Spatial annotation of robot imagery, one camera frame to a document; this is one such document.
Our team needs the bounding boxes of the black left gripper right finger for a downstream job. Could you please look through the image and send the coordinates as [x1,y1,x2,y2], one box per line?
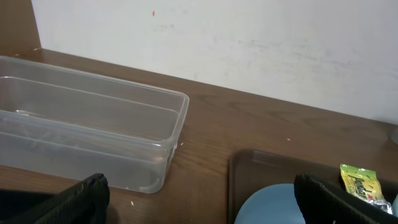
[294,174,397,224]

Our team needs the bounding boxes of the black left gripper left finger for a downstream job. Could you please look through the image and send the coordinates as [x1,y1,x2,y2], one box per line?
[1,173,110,224]

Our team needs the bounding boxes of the dark blue plate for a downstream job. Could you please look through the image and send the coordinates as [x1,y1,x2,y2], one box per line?
[234,184,305,224]

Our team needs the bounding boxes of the green snack wrapper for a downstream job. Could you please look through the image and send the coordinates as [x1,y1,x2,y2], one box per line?
[340,164,393,215]

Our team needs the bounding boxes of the brown serving tray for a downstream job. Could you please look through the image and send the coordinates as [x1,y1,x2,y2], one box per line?
[228,149,397,223]

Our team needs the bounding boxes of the clear plastic bin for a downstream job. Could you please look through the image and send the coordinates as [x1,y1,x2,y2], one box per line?
[1,56,189,194]

